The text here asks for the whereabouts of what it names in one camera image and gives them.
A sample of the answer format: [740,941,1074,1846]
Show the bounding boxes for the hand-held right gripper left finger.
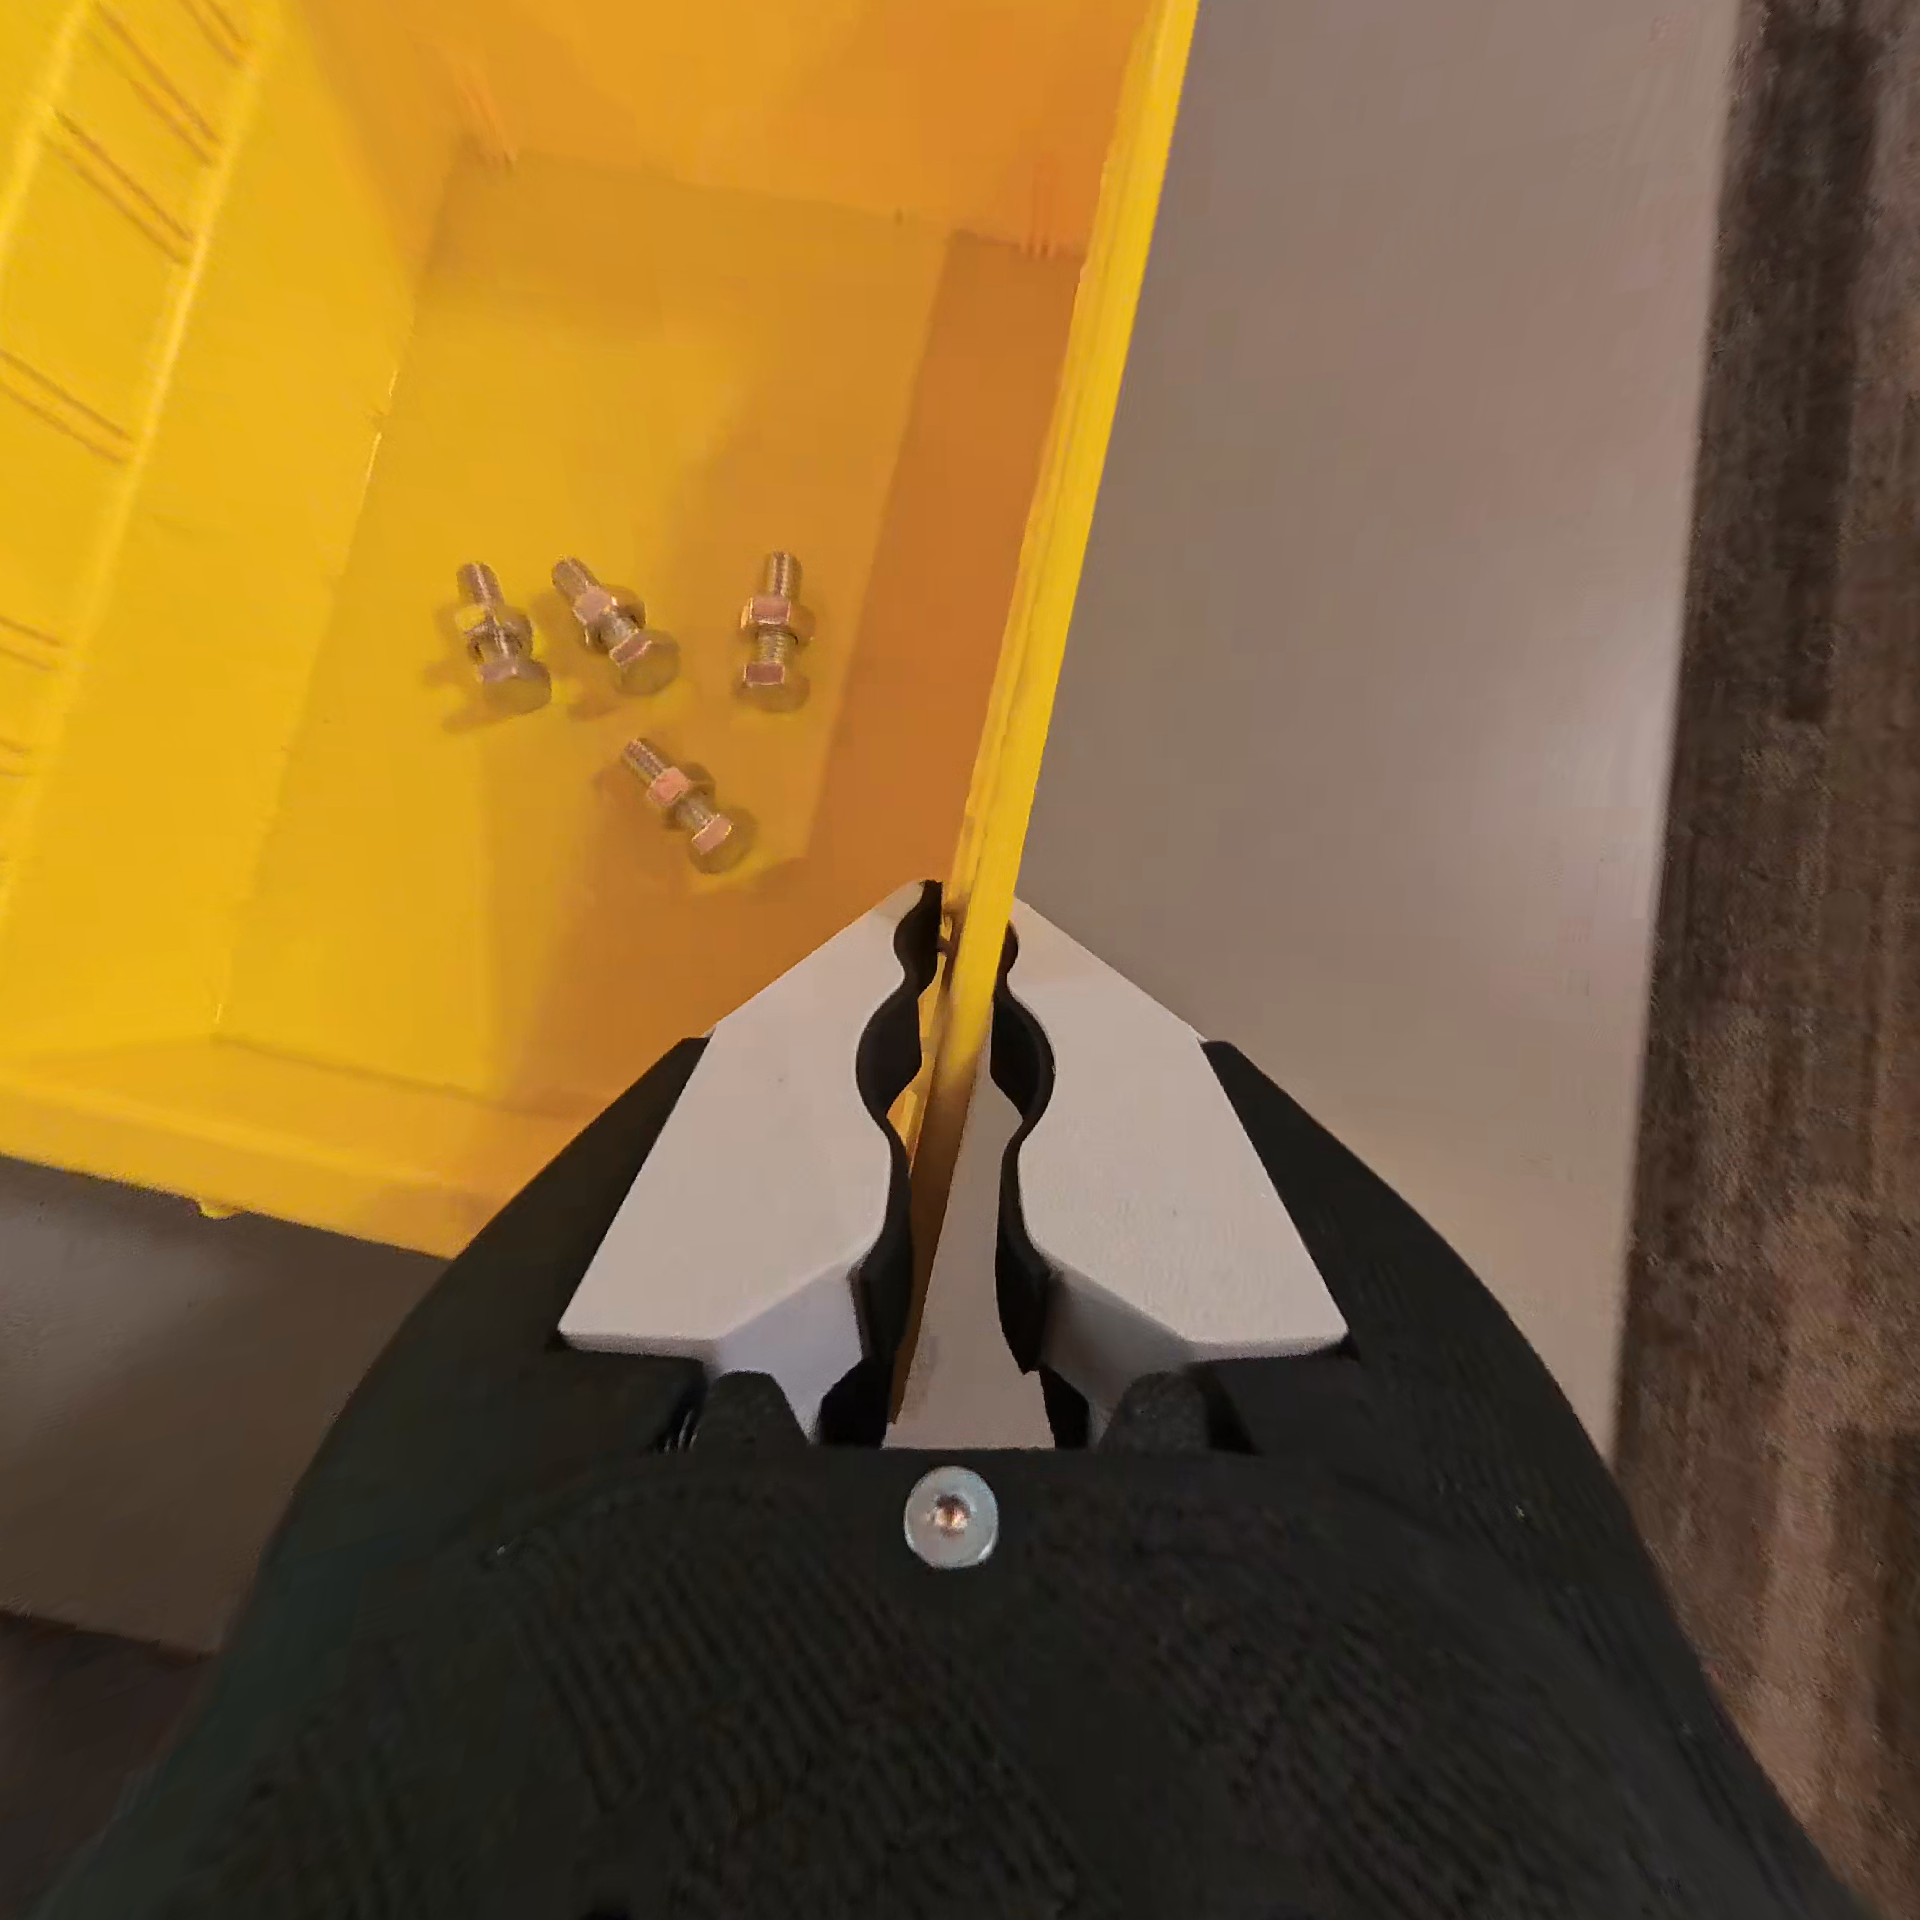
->
[557,882,947,1445]

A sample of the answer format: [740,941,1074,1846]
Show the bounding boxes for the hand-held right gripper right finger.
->
[996,896,1348,1445]

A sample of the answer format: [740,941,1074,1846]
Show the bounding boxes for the steel hex bolt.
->
[450,558,553,720]
[548,554,684,697]
[619,736,758,876]
[731,550,818,706]

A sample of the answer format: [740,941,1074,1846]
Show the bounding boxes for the yellow plastic bin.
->
[0,0,1203,1418]

